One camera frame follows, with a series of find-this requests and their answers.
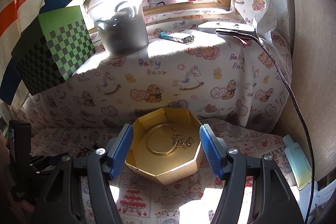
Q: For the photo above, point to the grey plastic basket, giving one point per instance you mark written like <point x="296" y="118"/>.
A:
<point x="120" y="24"/>

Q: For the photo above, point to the white phone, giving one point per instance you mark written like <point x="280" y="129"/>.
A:
<point x="211" y="27"/>

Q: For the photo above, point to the gold octagonal box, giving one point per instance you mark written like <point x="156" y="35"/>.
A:
<point x="171" y="168"/>

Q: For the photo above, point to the light green tube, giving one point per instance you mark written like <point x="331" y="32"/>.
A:
<point x="298" y="162"/>

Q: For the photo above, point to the baby bear print cloth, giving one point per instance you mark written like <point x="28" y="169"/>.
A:
<point x="230" y="75"/>

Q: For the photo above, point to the teal lighter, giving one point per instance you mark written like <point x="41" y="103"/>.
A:
<point x="178" y="37"/>

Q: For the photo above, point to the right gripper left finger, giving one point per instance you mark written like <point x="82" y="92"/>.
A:
<point x="61" y="200"/>

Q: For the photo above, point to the green black checkerboard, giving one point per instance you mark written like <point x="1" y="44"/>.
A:
<point x="52" y="48"/>

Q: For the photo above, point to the gold chain jewelry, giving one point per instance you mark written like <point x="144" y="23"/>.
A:
<point x="179" y="141"/>

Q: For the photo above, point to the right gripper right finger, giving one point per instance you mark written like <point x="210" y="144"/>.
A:
<point x="272" y="199"/>

